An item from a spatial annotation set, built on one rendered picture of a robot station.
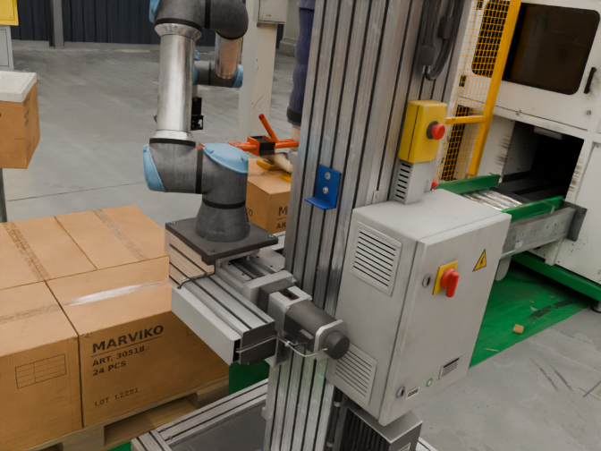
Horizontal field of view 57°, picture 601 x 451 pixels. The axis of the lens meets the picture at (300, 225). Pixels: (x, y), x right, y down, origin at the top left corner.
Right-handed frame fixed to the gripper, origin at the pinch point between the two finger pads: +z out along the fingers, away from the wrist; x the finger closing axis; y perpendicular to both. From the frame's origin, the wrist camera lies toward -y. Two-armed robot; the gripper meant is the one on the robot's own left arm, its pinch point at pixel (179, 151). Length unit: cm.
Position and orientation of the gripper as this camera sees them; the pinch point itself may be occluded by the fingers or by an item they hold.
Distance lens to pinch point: 203.9
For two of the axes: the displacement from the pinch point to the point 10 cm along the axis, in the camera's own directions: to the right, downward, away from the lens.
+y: 8.0, -1.5, 5.9
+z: -1.1, 9.1, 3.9
